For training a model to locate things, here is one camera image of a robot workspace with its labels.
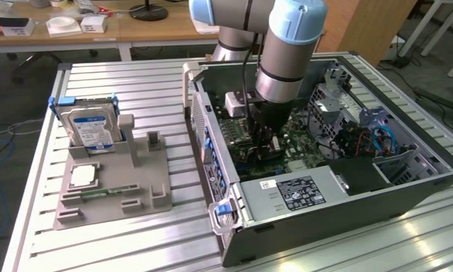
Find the grey plastic parts rack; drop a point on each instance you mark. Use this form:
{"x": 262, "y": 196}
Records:
{"x": 110, "y": 209}

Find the wooden desk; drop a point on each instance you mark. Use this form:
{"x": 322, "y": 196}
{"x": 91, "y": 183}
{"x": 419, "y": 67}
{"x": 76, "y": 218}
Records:
{"x": 155, "y": 31}

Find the black round lamp base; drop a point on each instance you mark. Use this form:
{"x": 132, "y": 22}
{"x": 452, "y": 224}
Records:
{"x": 148, "y": 12}

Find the grey power supply unit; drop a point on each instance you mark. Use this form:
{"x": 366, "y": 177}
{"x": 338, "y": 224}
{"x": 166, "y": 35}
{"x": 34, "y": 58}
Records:
{"x": 272, "y": 198}

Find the black floor stand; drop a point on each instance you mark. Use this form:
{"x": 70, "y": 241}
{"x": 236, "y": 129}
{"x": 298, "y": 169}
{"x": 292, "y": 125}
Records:
{"x": 446, "y": 97}

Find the small white labelled box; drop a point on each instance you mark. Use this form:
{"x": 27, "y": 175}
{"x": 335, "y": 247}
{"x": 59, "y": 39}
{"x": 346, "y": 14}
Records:
{"x": 94, "y": 25}

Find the grey disk bay bracket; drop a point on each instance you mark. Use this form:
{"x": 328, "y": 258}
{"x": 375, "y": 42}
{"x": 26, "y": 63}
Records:
{"x": 408, "y": 167}

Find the green loose RAM stick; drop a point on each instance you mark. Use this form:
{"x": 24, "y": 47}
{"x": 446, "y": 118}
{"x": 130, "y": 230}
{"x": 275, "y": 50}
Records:
{"x": 98, "y": 194}

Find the hard disk in blue carrier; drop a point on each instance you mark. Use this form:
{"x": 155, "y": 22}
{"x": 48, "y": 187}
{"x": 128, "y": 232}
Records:
{"x": 91, "y": 130}

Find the white round holder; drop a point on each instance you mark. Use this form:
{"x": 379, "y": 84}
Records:
{"x": 63, "y": 27}

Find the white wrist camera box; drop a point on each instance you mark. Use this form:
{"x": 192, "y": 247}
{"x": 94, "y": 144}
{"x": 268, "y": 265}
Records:
{"x": 235, "y": 105}

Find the wooden cabinet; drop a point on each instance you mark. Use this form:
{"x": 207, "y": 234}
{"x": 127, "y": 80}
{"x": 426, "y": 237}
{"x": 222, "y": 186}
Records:
{"x": 363, "y": 28}

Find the green motherboard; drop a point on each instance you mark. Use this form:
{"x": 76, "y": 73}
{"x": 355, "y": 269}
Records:
{"x": 306, "y": 153}

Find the white table frame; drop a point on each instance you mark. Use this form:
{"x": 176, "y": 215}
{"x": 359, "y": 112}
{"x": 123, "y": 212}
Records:
{"x": 435, "y": 22}

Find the metal disk bay cage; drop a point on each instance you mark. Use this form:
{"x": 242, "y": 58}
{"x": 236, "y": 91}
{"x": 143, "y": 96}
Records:
{"x": 324, "y": 113}

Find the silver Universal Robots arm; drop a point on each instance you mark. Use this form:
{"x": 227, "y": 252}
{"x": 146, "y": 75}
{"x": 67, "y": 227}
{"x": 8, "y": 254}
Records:
{"x": 287, "y": 56}

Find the white paper box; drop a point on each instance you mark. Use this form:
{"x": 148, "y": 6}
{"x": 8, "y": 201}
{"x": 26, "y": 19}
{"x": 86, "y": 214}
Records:
{"x": 206, "y": 30}

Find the white box with black lid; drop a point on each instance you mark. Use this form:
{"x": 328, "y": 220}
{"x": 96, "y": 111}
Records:
{"x": 15, "y": 27}

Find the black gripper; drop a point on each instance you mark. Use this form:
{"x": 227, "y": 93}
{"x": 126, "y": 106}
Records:
{"x": 272, "y": 116}

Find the grey cup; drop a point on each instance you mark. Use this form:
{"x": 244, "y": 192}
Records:
{"x": 40, "y": 3}

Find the silver CPU chip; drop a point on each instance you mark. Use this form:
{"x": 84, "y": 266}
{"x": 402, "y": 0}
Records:
{"x": 83, "y": 176}

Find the open black PC case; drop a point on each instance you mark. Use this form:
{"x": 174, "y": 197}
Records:
{"x": 324, "y": 226}

